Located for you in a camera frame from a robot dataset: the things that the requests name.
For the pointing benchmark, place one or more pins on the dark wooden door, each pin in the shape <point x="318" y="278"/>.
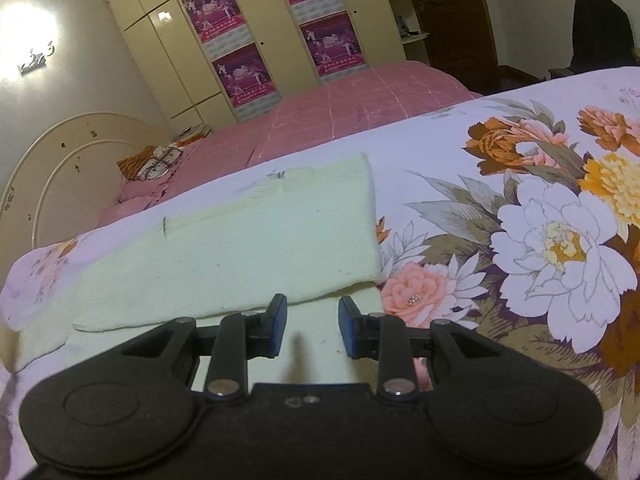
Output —
<point x="460" y="41"/>

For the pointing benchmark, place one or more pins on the cream wardrobe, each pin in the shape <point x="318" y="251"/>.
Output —
<point x="179" y="71"/>

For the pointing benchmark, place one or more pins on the lower right pink poster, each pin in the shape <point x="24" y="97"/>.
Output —
<point x="333" y="46"/>

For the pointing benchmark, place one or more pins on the pale green cloth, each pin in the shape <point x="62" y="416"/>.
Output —
<point x="308" y="235"/>

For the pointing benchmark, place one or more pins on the wall lamp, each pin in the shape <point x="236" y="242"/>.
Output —
<point x="35" y="58"/>

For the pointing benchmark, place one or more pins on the upper left pink poster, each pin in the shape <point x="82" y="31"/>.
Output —
<point x="213" y="18"/>

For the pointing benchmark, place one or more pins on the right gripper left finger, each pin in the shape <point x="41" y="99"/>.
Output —
<point x="239" y="339"/>

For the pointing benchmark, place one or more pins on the lower left pink poster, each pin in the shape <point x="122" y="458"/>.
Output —
<point x="244" y="75"/>

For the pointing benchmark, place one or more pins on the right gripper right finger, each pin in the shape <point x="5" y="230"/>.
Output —
<point x="385" y="339"/>

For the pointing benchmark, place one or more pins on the orange patterned pillow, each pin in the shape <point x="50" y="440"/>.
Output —
<point x="153" y="162"/>

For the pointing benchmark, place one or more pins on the black chair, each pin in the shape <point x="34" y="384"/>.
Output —
<point x="602" y="38"/>

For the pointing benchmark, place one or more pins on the cream corner shelf unit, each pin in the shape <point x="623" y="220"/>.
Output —
<point x="412" y="36"/>

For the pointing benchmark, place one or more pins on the pink checked bed cover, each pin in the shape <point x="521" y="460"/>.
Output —
<point x="366" y="100"/>

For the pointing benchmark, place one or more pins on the lilac floral bed sheet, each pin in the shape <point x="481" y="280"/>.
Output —
<point x="515" y="215"/>

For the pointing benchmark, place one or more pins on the cream arched headboard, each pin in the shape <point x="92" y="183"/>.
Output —
<point x="67" y="179"/>

